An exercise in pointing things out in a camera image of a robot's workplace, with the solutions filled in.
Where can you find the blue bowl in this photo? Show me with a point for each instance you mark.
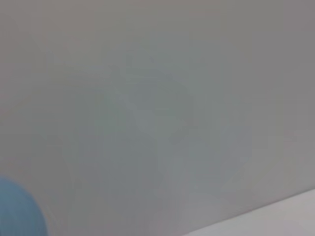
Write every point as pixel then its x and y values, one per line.
pixel 17 211

